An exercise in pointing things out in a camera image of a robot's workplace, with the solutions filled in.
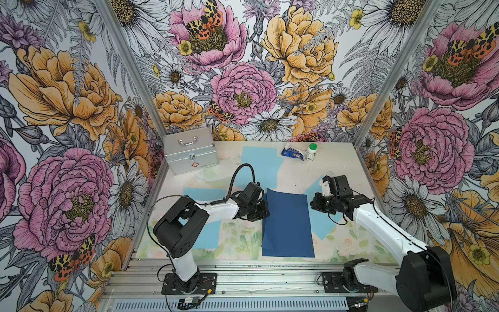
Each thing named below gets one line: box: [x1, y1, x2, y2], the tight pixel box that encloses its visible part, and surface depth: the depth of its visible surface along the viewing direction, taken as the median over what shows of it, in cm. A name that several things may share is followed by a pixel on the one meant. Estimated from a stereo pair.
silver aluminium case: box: [163, 126, 219, 176], surface depth 104 cm
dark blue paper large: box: [261, 187, 316, 258], surface depth 86 cm
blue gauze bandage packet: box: [281, 146, 306, 162], surface depth 118 cm
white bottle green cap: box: [306, 143, 318, 162], surface depth 111 cm
